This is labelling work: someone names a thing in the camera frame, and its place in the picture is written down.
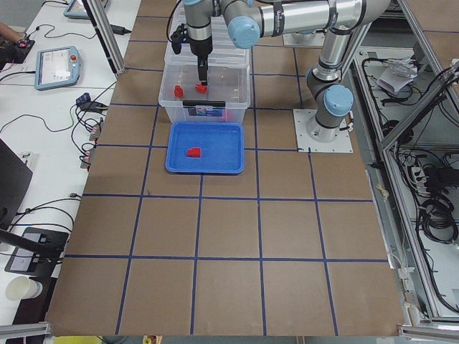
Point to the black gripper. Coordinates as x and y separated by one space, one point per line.
201 47

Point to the blue plastic tray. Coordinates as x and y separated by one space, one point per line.
222 146

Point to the black box latch handle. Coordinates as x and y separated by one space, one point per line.
206 103

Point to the black power adapter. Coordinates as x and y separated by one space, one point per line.
119 30

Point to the clear plastic storage box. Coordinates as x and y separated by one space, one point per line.
224 98

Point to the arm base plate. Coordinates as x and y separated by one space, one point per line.
313 138

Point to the clear plastic box lid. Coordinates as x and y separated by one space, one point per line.
200 14

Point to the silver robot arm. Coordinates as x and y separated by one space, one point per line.
247 24

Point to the aluminium frame post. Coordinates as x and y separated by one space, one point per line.
101 25

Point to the white paper cup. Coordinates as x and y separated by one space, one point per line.
23 288

